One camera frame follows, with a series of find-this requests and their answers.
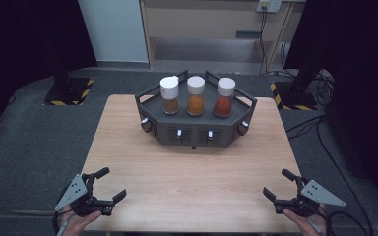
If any dark rectangular plate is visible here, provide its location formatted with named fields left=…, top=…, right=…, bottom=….
left=235, top=30, right=262, bottom=39

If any white wall socket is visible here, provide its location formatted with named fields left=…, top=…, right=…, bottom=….
left=256, top=0, right=283, bottom=14

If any black curtain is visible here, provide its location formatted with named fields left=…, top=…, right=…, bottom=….
left=283, top=0, right=378, bottom=205
left=0, top=0, right=98, bottom=142

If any tangle of cables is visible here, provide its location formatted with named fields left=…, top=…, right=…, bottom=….
left=311, top=70, right=338, bottom=107

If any white-lid jar pale spice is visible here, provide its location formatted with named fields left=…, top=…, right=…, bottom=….
left=158, top=75, right=180, bottom=116

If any orange spice jar white lid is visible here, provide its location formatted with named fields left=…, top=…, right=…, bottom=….
left=186, top=75, right=207, bottom=117

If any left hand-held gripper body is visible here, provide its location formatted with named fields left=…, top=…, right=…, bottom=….
left=54, top=173, right=114, bottom=217

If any white panel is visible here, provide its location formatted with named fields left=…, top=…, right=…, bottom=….
left=77, top=0, right=150, bottom=63

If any hand-held gripper cable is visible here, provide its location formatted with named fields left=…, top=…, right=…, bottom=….
left=51, top=210, right=70, bottom=236
left=321, top=210, right=373, bottom=236

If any dark grey corner rack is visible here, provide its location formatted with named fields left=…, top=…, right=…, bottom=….
left=134, top=69, right=258, bottom=150

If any black stand with striped base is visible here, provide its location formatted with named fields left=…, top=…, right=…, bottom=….
left=42, top=32, right=95, bottom=107
left=269, top=62, right=323, bottom=111

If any left hand-held gripper cable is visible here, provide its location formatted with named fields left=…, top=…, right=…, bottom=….
left=51, top=210, right=70, bottom=236

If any black socket cable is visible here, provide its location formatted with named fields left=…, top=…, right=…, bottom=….
left=258, top=9, right=270, bottom=76

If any person's right hand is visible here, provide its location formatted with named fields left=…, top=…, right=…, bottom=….
left=282, top=205, right=328, bottom=236

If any red spice jar white lid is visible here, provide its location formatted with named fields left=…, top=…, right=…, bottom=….
left=213, top=77, right=236, bottom=119

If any right hand-held gripper cable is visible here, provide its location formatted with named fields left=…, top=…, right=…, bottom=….
left=321, top=210, right=373, bottom=236

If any black floor cable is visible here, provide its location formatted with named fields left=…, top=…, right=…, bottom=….
left=284, top=114, right=374, bottom=229

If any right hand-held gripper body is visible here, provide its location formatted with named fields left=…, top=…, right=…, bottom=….
left=273, top=177, right=347, bottom=218

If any person's left hand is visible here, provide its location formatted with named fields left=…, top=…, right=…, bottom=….
left=58, top=205, right=103, bottom=236

